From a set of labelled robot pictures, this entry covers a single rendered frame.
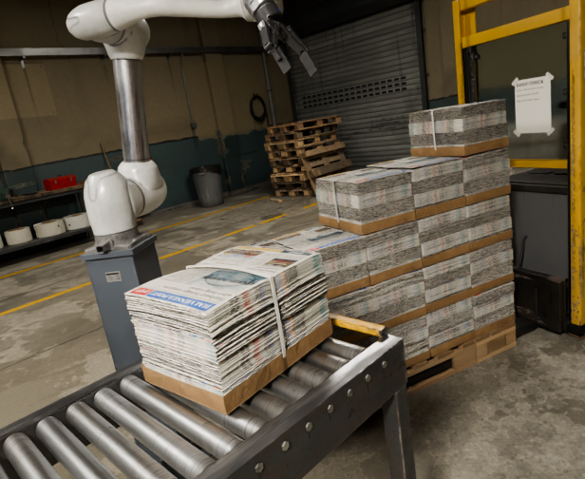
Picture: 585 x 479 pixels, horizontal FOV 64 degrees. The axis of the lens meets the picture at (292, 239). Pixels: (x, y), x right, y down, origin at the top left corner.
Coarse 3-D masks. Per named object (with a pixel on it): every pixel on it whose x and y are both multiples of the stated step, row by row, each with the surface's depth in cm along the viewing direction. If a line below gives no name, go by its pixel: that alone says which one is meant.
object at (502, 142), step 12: (480, 144) 216; (492, 144) 219; (504, 144) 223; (492, 192) 224; (504, 192) 228; (468, 204) 219; (480, 240) 225; (492, 240) 229; (504, 276) 237; (480, 288) 231; (492, 324) 239; (504, 324) 243
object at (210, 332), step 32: (160, 288) 103; (192, 288) 100; (224, 288) 97; (256, 288) 96; (160, 320) 97; (192, 320) 90; (224, 320) 90; (256, 320) 97; (160, 352) 102; (192, 352) 94; (224, 352) 91; (256, 352) 98; (192, 384) 98; (224, 384) 92
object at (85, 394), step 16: (128, 368) 119; (96, 384) 114; (112, 384) 114; (64, 400) 109; (80, 400) 108; (128, 400) 117; (32, 416) 104; (64, 416) 106; (0, 432) 100; (16, 432) 99; (32, 432) 101; (80, 432) 109; (0, 448) 97
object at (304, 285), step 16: (224, 256) 122; (240, 256) 119; (256, 256) 117; (272, 256) 115; (288, 256) 113; (304, 256) 111; (320, 256) 113; (288, 272) 104; (304, 272) 109; (320, 272) 113; (288, 288) 104; (304, 288) 109; (320, 288) 114; (288, 304) 105; (304, 304) 109; (320, 304) 115; (288, 320) 106; (304, 320) 110; (320, 320) 115; (304, 336) 110
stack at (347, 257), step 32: (416, 224) 208; (448, 224) 216; (352, 256) 196; (384, 256) 203; (416, 256) 211; (384, 288) 205; (416, 288) 213; (448, 288) 222; (384, 320) 209; (416, 320) 217; (448, 320) 225; (416, 352) 220; (448, 352) 229; (416, 384) 226
